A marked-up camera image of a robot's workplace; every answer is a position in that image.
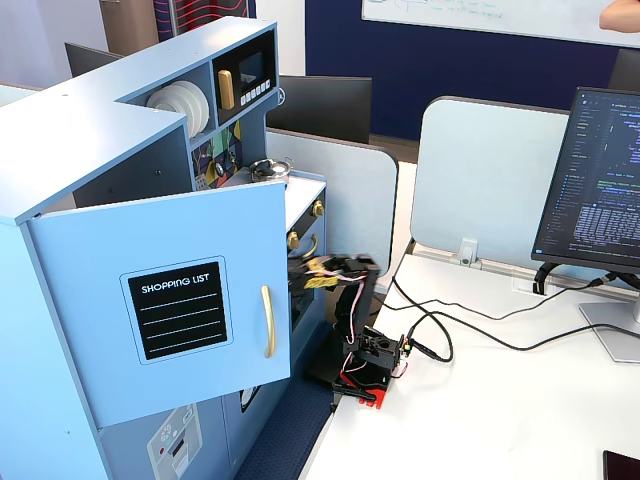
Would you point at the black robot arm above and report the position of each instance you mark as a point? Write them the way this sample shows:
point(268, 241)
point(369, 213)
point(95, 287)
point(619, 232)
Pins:
point(362, 300)

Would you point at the red and black table clamp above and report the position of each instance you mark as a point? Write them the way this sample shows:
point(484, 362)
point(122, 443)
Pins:
point(367, 395)

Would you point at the white toy plate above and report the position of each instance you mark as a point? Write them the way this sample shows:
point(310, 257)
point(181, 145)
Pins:
point(170, 97)
point(151, 102)

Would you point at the red striped banner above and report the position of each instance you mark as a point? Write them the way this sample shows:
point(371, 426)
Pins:
point(210, 12)

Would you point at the blue shopping list cabinet door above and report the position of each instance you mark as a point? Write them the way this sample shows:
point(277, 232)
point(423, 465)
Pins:
point(150, 235)

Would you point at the white whiteboard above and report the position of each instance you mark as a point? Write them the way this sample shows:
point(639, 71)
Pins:
point(500, 15)

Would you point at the stack of white plates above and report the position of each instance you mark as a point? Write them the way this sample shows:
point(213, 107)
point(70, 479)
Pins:
point(197, 107)

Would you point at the silver toy pot with lid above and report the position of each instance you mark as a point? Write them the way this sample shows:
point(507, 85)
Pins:
point(270, 169)

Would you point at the grey divider bracket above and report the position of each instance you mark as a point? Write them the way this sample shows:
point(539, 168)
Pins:
point(467, 252)

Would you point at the black smartphone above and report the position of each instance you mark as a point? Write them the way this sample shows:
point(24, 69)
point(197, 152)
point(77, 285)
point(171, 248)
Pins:
point(622, 467)

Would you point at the computer monitor showing code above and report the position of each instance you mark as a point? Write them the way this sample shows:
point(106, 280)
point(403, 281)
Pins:
point(595, 180)

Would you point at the black background monitor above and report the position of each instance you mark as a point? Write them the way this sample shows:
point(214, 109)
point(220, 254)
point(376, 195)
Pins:
point(625, 70)
point(87, 57)
point(325, 107)

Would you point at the black toy microwave door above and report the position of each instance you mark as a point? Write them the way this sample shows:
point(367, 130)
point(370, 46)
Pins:
point(252, 70)

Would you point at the blue toy kitchen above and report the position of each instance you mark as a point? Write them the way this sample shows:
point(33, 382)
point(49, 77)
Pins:
point(75, 130)

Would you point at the gold oven knob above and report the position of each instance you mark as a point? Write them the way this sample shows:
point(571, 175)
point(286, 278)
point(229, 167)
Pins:
point(317, 208)
point(293, 241)

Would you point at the silver monitor stand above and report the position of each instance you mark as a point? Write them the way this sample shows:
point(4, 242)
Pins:
point(615, 330)

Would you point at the light blue desk divider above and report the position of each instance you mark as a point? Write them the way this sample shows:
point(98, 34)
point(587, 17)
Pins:
point(350, 200)
point(480, 175)

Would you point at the brown wooden door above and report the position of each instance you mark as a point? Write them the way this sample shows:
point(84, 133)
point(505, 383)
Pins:
point(127, 25)

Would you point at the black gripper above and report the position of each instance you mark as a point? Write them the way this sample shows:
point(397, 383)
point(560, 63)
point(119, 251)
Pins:
point(303, 272)

